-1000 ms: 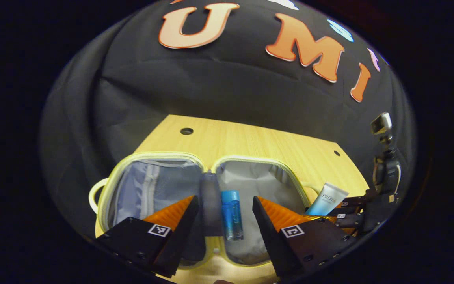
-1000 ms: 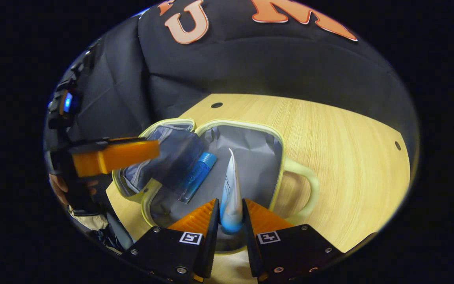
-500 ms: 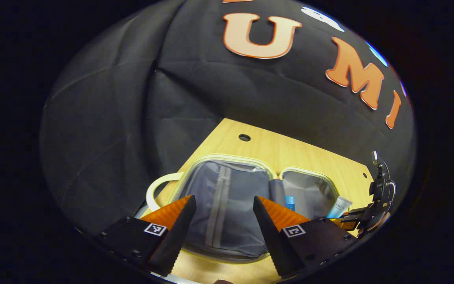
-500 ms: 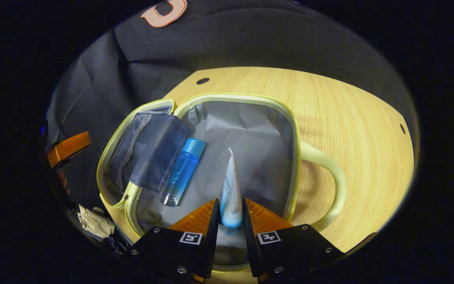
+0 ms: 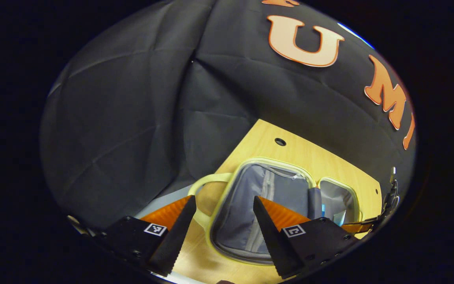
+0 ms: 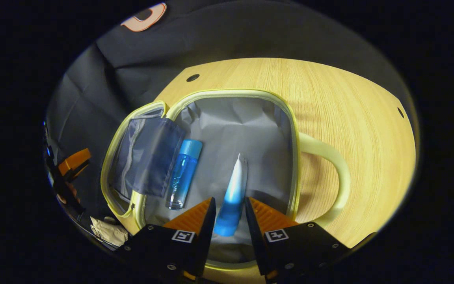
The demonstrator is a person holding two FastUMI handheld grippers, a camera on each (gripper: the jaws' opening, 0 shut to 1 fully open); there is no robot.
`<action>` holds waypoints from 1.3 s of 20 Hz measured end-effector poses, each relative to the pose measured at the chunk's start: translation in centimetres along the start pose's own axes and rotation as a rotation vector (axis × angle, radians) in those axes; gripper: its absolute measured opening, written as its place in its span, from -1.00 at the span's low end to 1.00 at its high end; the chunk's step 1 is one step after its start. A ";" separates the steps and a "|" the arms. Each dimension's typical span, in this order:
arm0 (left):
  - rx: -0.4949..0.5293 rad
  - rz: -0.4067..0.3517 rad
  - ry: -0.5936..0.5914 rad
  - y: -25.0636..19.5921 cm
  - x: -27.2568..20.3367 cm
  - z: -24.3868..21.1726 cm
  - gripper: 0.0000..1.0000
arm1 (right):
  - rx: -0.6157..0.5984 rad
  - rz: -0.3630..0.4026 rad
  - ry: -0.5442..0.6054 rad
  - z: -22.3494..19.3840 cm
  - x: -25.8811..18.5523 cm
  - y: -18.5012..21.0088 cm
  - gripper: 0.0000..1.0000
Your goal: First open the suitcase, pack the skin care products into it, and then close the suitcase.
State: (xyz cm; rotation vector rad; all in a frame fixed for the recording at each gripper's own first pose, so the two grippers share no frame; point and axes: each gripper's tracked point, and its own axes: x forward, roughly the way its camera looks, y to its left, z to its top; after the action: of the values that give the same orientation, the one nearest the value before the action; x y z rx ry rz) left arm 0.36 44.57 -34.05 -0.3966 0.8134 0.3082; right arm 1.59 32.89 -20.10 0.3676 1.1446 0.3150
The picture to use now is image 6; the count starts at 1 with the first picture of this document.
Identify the blue white cream tube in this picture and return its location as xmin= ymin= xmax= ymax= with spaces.
xmin=213 ymin=154 xmax=248 ymax=237

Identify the pale crumpled cloth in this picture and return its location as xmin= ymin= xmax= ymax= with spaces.
xmin=90 ymin=216 xmax=129 ymax=247

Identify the blue clear toner bottle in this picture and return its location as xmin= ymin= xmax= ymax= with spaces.
xmin=166 ymin=139 xmax=203 ymax=210

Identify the cream yellow suitcase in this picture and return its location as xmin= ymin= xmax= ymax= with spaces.
xmin=100 ymin=89 xmax=352 ymax=282

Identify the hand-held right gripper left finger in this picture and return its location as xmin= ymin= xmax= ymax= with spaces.
xmin=117 ymin=197 xmax=216 ymax=282

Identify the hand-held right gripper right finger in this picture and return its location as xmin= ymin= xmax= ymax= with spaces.
xmin=245 ymin=197 xmax=352 ymax=282

